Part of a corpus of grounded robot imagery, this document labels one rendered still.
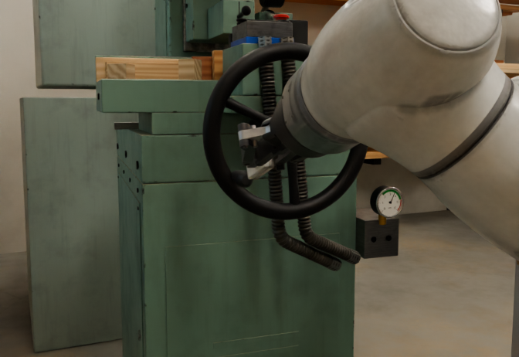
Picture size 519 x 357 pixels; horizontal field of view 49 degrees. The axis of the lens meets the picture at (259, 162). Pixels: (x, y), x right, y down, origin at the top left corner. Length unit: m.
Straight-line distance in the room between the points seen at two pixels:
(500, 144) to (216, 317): 0.82
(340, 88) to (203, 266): 0.74
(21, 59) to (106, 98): 2.45
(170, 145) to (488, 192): 0.72
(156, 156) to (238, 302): 0.33
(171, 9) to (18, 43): 2.13
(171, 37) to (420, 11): 1.09
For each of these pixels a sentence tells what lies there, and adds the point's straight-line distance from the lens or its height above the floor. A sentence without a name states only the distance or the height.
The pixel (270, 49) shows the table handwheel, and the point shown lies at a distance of 0.91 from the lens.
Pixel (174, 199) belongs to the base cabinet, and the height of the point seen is 0.68.
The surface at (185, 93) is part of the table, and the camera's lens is 1.06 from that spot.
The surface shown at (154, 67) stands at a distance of 1.21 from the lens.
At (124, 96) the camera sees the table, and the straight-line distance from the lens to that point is 1.04.
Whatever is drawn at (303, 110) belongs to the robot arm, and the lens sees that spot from 0.48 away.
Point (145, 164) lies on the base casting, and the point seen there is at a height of 0.75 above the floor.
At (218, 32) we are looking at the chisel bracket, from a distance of 1.24.
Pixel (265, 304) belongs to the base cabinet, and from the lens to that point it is 1.17.
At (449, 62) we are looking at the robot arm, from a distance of 0.37.
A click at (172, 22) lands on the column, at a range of 1.42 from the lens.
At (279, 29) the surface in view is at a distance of 1.03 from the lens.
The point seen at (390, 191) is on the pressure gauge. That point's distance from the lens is 1.16.
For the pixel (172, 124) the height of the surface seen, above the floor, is 0.82.
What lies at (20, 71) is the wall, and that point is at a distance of 3.47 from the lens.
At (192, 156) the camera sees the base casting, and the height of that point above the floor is 0.76.
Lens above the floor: 0.86
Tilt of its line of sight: 6 degrees down
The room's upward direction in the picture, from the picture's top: straight up
